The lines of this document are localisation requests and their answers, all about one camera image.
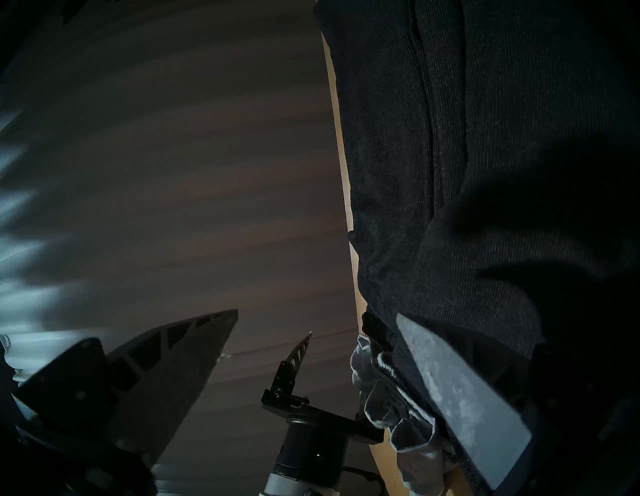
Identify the grey shorts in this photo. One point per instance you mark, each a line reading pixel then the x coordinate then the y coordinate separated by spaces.
pixel 395 420

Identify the black shorts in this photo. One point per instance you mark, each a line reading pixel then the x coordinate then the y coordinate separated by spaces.
pixel 475 150

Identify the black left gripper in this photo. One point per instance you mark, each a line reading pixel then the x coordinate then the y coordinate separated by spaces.
pixel 312 445

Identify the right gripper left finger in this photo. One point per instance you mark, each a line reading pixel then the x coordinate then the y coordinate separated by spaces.
pixel 165 385

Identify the brown pleated curtain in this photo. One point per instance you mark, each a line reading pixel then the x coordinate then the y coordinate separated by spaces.
pixel 175 175

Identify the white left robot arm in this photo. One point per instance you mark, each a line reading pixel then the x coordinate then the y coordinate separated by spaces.
pixel 285 487

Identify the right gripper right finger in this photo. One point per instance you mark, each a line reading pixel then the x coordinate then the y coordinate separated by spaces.
pixel 465 400

